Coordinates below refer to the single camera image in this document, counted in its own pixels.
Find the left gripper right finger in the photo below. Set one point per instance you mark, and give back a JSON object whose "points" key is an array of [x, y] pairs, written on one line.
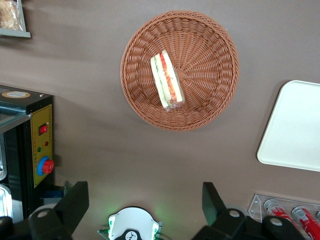
{"points": [[212, 205]]}

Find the triangle sandwich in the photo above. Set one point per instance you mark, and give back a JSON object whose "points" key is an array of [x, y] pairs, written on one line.
{"points": [[166, 77]]}

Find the clear acrylic bottle rack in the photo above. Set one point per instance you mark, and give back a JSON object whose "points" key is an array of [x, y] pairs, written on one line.
{"points": [[255, 207]]}

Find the brown wicker basket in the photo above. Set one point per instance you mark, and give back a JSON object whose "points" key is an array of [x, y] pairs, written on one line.
{"points": [[212, 62]]}

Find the black machine yellow panel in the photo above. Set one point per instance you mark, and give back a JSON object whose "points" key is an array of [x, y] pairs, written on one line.
{"points": [[42, 150]]}

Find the clear nut snack packet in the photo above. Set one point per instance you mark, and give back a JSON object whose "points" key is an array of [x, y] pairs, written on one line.
{"points": [[8, 15]]}

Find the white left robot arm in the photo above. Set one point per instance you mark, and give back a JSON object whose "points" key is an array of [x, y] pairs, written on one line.
{"points": [[132, 217]]}

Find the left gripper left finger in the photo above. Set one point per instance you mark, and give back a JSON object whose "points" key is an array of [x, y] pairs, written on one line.
{"points": [[72, 205]]}

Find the cream plastic tray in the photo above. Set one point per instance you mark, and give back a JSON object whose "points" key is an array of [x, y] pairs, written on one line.
{"points": [[295, 125]]}

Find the grey snack tray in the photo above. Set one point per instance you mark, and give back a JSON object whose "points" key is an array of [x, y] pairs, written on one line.
{"points": [[15, 33]]}

